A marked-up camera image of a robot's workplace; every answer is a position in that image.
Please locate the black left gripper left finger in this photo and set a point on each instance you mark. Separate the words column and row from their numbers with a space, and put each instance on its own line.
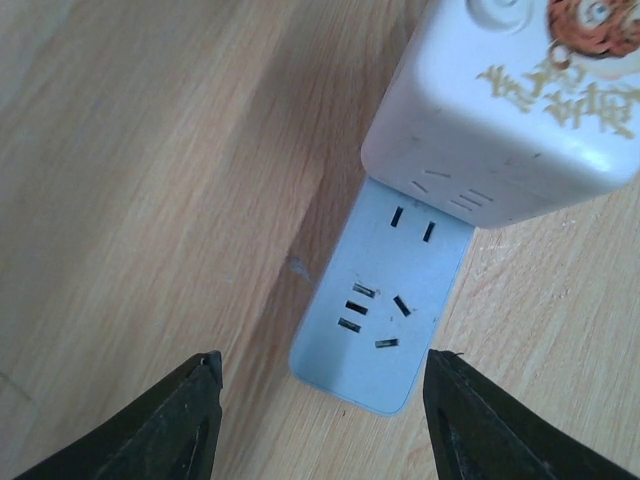
column 169, row 432

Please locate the light blue power strip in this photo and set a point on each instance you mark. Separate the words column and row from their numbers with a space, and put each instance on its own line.
column 375, row 311

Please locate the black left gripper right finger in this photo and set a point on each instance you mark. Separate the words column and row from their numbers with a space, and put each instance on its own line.
column 479, row 431

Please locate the white cube plug red pattern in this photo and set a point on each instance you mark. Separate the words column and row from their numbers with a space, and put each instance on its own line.
column 502, row 111

